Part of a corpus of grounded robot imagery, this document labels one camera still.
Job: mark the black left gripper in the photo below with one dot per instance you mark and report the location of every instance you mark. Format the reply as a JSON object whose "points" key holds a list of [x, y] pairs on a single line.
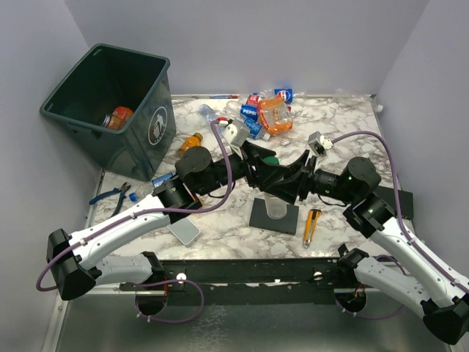
{"points": [[266, 174]]}

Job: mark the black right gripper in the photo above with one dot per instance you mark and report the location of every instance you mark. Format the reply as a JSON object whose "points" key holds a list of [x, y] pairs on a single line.
{"points": [[289, 188]]}

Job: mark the blue label bottle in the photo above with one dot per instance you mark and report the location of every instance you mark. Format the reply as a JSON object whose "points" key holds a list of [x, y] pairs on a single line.
{"points": [[147, 188], [256, 130]]}

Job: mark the big orange bottle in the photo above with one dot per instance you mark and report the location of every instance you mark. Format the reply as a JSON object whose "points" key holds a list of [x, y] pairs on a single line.
{"points": [[274, 115]]}

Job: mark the large orange label bottle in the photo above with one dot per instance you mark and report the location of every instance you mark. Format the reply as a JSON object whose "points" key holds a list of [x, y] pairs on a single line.
{"points": [[119, 117]]}

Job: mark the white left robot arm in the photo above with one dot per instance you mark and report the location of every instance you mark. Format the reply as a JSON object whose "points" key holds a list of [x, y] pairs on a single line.
{"points": [[80, 261]]}

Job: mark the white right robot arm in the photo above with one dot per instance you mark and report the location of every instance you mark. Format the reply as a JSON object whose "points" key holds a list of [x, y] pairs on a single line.
{"points": [[433, 290]]}

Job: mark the dark green plastic bin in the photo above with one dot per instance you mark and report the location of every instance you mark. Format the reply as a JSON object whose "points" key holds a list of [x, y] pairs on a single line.
{"points": [[107, 77]]}

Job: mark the yellow utility knife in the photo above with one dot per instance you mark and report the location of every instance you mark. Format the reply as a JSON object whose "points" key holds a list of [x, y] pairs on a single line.
{"points": [[311, 224]]}

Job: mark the black rectangular box centre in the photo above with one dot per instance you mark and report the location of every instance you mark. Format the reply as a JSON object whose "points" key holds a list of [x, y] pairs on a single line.
{"points": [[260, 219]]}

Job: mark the pepsi bottle upper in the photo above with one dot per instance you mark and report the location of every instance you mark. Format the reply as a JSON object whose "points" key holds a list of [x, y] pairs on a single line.
{"points": [[236, 110]]}

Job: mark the pepsi bottle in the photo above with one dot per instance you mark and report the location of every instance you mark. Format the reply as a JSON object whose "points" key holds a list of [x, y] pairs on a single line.
{"points": [[287, 94], [236, 110]]}

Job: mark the red label bottle at back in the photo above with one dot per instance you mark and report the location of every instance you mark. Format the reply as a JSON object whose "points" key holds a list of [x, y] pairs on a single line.
{"points": [[252, 100]]}

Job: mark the small orange juice bottle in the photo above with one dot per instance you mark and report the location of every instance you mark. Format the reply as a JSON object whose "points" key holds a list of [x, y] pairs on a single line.
{"points": [[192, 141]]}

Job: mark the clear crushed water bottle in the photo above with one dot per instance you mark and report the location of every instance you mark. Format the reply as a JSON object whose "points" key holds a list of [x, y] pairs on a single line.
{"points": [[207, 113]]}

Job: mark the pepsi bottle at back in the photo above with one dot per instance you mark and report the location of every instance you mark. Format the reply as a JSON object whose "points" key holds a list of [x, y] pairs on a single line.
{"points": [[287, 94]]}

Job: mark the white grey rectangular case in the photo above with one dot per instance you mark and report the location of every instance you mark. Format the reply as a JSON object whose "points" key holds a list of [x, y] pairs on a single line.
{"points": [[185, 231]]}

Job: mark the black box right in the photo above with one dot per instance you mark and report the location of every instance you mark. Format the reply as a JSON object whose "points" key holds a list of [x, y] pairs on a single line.
{"points": [[405, 200]]}

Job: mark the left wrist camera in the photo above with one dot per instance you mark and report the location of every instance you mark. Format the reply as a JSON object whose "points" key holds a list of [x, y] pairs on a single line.
{"points": [[235, 132]]}

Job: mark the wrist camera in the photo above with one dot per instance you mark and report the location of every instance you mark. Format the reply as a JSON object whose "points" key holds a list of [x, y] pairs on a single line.
{"points": [[235, 132], [319, 145]]}

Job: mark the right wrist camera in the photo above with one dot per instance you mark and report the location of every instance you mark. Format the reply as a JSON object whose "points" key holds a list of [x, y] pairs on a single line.
{"points": [[319, 145]]}

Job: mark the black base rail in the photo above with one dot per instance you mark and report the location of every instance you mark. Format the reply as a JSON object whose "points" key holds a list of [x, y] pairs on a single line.
{"points": [[267, 281]]}

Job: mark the blue handled pliers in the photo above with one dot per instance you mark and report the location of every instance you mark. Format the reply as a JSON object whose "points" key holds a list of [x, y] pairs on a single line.
{"points": [[121, 191]]}

